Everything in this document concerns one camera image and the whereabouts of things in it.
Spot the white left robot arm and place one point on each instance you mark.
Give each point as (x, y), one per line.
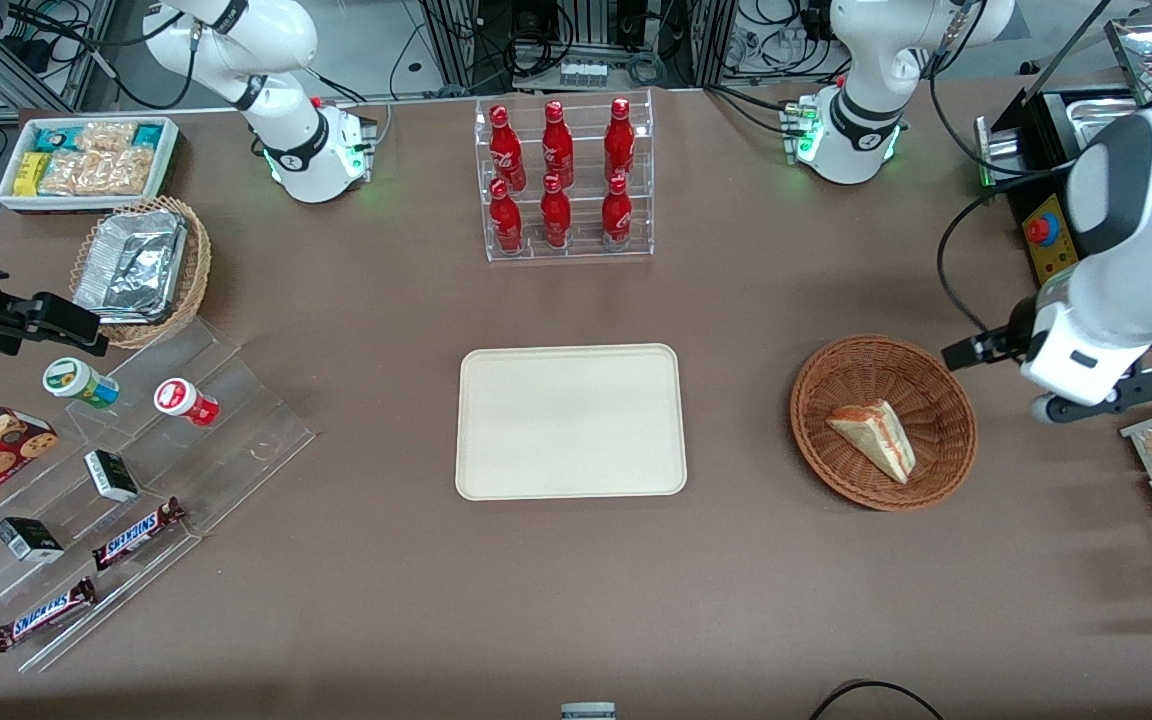
(856, 130)

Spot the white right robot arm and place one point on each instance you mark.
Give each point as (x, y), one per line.
(306, 150)

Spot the clear acrylic bottle rack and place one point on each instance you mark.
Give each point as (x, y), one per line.
(586, 250)

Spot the clear acrylic stepped stand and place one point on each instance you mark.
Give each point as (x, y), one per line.
(236, 440)

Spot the white snack bin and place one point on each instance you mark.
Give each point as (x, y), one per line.
(6, 195)

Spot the light wicker basket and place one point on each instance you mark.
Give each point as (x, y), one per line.
(198, 260)

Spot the red lidded cup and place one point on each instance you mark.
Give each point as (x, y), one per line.
(181, 400)

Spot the grey table edge clamp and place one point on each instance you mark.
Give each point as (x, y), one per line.
(588, 712)

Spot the green lidded white cup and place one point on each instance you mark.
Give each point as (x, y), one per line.
(71, 378)

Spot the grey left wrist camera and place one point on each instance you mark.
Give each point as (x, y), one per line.
(1043, 408)

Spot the red cola bottle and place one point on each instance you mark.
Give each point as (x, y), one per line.
(506, 220)
(557, 148)
(617, 213)
(504, 150)
(619, 142)
(555, 215)

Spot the brown Snickers bar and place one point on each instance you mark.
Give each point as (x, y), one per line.
(44, 614)
(136, 535)

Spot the teal snack packet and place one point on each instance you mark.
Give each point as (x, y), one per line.
(56, 137)
(148, 134)

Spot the large clear cracker bag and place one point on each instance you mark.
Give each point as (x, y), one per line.
(101, 172)

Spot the small black white carton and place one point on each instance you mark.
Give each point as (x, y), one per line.
(111, 476)
(28, 540)

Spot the silver foil container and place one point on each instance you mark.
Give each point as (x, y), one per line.
(131, 265)

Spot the yellow snack packet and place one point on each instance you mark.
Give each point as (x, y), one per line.
(31, 173)

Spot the brown wicker basket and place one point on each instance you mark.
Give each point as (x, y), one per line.
(836, 380)

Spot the steel warmer pan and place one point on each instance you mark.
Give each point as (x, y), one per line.
(1101, 112)

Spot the black food warmer case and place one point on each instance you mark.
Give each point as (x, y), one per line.
(1036, 130)

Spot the triangular sandwich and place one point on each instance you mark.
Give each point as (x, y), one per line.
(876, 440)

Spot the small clear cracker bag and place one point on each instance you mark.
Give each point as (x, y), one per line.
(106, 135)

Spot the white power strip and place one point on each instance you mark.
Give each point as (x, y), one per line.
(583, 74)

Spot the beige plastic tray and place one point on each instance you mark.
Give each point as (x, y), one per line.
(571, 420)

